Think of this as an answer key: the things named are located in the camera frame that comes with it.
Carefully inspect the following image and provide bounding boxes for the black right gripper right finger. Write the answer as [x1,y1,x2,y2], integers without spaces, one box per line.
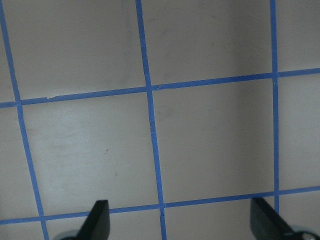
[250,197,295,240]

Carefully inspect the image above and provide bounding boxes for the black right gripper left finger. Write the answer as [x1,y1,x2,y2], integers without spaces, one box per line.
[75,200,110,240]

